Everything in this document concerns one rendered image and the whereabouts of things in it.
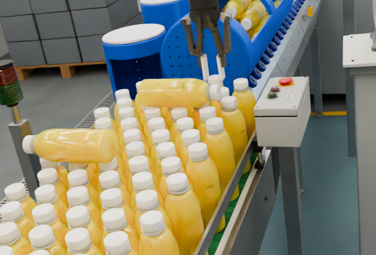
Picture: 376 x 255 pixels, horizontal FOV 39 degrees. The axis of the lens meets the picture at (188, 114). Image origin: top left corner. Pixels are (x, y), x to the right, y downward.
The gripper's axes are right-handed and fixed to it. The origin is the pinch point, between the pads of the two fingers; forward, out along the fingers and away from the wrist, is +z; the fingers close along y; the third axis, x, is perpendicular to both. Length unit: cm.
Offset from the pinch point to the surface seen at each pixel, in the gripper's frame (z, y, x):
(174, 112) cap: 3.7, 4.2, 20.2
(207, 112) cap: 3.7, -4.2, 20.4
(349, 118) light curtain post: 90, -21, -158
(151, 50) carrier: 16, 50, -69
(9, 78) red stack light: -9, 42, 28
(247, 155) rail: 16.9, -11.5, 16.7
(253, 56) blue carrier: 5.7, -4.7, -25.2
